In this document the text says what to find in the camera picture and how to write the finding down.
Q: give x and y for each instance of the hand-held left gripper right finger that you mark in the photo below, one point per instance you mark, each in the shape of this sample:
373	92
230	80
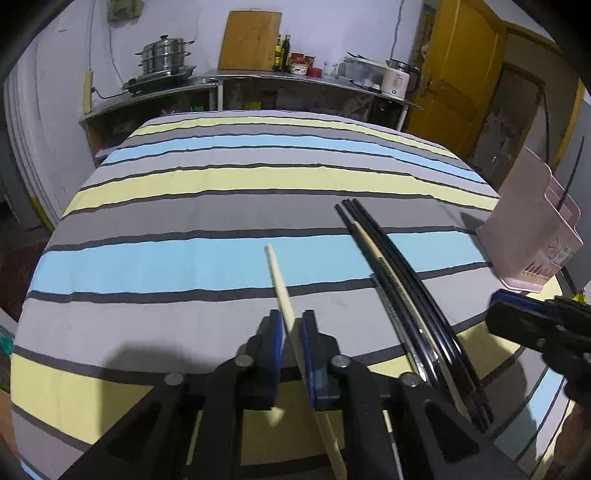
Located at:
310	364

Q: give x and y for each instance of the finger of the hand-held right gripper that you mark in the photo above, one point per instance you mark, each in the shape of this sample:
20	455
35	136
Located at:
570	355
517	318

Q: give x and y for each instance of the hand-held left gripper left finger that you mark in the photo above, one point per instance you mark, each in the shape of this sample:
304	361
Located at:
276	355

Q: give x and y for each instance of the pink plastic utensil holder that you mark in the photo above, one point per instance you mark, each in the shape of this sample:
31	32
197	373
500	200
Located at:
521	221

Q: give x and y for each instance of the silver metal chopstick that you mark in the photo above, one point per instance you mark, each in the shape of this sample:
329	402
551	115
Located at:
395	457
390	309

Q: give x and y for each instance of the black chopstick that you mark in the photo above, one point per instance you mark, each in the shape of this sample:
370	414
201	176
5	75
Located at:
349	206
340	210
358	204
572	170

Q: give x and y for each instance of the striped tablecloth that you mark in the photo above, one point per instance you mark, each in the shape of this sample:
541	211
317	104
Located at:
184	240

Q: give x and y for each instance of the yellow wooden door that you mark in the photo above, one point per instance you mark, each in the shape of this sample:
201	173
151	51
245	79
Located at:
457	78

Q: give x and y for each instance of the white electric kettle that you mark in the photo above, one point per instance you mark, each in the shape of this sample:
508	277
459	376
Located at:
397	81

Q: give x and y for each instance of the tall steel kitchen table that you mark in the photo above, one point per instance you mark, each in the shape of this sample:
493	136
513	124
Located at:
300	79

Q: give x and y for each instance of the small red container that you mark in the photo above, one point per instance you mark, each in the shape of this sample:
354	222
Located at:
316	71

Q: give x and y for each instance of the low steel shelf table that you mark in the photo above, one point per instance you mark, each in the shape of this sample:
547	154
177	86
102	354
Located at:
138	99

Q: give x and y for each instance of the red-lidded jar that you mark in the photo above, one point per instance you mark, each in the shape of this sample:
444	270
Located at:
298	65

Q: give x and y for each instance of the clear drinking glass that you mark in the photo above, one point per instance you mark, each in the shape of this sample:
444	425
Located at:
329	69

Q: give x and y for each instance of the clear plastic storage box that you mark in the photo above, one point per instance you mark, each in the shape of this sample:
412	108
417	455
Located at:
362	69

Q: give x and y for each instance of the black induction cooker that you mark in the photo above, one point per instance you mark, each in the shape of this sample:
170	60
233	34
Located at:
157	82

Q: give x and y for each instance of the dark sauce bottle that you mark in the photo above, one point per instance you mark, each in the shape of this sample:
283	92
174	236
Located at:
278	53
286	51

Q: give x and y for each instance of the wooden cutting board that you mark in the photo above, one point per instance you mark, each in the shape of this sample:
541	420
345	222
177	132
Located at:
249	41

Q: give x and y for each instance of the steel steamer pot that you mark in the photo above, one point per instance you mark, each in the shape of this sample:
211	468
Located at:
164	55

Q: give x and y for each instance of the cream power strip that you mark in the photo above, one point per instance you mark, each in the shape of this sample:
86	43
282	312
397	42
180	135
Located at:
87	92

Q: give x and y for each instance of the green hanging cloth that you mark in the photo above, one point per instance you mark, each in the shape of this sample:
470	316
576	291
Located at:
114	10

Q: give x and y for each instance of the yellow wooden door frame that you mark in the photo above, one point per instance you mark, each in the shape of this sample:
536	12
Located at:
531	41

